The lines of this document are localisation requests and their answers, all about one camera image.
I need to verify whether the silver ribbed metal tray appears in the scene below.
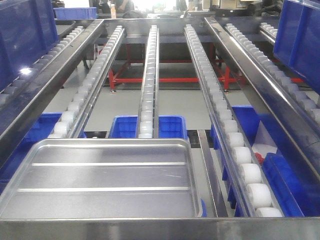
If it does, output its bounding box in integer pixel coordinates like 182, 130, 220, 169
0, 138, 203, 220

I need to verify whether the dark tray far left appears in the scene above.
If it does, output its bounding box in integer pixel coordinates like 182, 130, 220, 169
55, 20, 76, 39

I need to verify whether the centre white roller track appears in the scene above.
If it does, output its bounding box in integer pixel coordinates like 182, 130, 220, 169
136, 25, 160, 139

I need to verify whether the white roller track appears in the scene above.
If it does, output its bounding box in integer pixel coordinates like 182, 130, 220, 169
184, 24, 284, 218
48, 25, 125, 139
136, 25, 160, 139

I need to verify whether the blue crate below centre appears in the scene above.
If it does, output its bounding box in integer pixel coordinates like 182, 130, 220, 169
108, 115, 188, 140

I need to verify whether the blue crate below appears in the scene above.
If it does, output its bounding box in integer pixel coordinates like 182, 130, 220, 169
210, 104, 320, 218
108, 115, 188, 140
0, 112, 62, 194

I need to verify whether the left white roller track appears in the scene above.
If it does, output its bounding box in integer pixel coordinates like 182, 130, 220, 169
48, 25, 125, 139

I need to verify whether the right white roller track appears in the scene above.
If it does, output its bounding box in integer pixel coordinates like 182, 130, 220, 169
184, 24, 284, 218

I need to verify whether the far-left roller track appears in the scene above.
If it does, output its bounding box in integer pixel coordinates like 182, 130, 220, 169
0, 25, 85, 108

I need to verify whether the blue crate in background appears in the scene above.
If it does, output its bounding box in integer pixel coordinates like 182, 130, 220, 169
53, 7, 98, 20

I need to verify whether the blue crate below right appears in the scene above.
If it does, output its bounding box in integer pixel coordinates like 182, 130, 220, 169
210, 104, 320, 218

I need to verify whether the far-right roller track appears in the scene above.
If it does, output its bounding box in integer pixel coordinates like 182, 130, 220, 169
225, 23, 320, 124

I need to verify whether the large blue bin upper right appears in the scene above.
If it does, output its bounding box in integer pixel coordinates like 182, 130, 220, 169
273, 0, 320, 93

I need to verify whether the large blue bin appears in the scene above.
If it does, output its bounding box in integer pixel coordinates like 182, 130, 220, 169
273, 0, 320, 93
0, 0, 59, 90

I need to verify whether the large blue bin upper left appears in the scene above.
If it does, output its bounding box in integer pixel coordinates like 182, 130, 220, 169
0, 0, 59, 90

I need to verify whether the blue crate below left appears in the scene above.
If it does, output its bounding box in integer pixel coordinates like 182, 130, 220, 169
0, 112, 62, 194

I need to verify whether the red metal floor frame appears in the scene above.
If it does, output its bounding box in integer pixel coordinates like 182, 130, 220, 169
107, 42, 305, 91

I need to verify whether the short steel lower rail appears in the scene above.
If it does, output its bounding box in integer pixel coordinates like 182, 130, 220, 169
197, 129, 228, 218

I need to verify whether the right steel divider rail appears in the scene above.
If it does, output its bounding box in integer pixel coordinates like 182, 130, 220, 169
204, 17, 320, 174

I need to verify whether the steel divider rail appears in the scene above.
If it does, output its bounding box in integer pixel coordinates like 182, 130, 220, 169
0, 19, 105, 165
204, 17, 320, 174

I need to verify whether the left steel divider rail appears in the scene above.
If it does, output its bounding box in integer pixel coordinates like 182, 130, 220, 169
0, 19, 105, 165

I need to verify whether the steel front shelf rail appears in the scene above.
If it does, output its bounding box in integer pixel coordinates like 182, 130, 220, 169
0, 217, 320, 240

